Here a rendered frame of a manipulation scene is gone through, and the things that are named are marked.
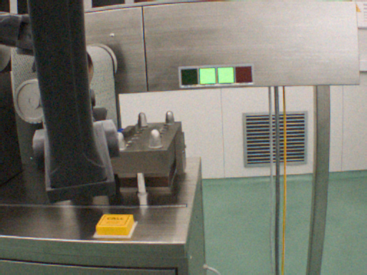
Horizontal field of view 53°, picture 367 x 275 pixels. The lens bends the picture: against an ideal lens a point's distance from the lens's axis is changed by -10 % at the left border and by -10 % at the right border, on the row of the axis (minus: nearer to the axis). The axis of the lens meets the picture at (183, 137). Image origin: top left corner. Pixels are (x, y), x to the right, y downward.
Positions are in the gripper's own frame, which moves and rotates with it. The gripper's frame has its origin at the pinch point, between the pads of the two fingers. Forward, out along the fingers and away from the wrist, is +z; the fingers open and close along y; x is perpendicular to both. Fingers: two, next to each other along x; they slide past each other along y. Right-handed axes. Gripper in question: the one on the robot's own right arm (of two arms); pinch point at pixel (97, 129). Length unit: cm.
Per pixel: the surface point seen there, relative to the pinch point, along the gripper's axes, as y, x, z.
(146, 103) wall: -34, 94, 248
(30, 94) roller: -18.5, 9.2, -7.4
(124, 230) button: 12.9, -27.4, -19.0
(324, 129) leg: 75, 10, 46
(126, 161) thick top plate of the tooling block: 9.2, -9.4, -2.3
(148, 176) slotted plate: 13.7, -12.2, 5.3
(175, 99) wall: -7, 95, 247
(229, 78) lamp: 37.2, 22.2, 21.8
